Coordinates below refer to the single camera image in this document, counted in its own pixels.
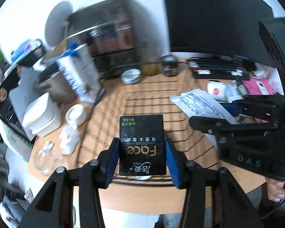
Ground black Face tissue pack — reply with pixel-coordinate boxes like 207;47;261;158
119;114;167;176

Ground person's right hand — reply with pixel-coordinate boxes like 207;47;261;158
265;177;285;203

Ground crumpled white tissue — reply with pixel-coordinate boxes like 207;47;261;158
59;124;80;155

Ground white remote control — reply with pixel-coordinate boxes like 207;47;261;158
256;81;269;95

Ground empty clear glass jar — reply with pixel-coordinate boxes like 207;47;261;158
33;141;59;176

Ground large white printed bag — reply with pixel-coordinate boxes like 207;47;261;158
169;88;238;148

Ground pink desk mat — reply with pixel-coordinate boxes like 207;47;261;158
243;77;276;95

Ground white lidded container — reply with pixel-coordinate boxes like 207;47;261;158
22;92;62;137

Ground white sachet red logo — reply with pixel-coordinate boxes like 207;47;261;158
207;80;227;102

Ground small white ceramic bowl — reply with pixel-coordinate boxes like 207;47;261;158
121;68;142;84

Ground grey woven basket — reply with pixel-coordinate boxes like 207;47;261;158
33;62;77;105

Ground dark glass jar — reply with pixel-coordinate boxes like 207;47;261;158
161;55;179;77

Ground black mechanical keyboard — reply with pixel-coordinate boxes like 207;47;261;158
186;57;250;80

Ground blue white coconut water carton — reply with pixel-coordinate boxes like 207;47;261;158
56;43;105;105

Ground glass cup yellow contents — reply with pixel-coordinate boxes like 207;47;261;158
140;40;162;76

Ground round grey fan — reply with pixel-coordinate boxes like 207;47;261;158
44;1;73;47

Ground curved black monitor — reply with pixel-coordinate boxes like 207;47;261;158
165;0;273;67

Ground black wire basket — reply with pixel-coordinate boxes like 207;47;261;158
77;73;219;187

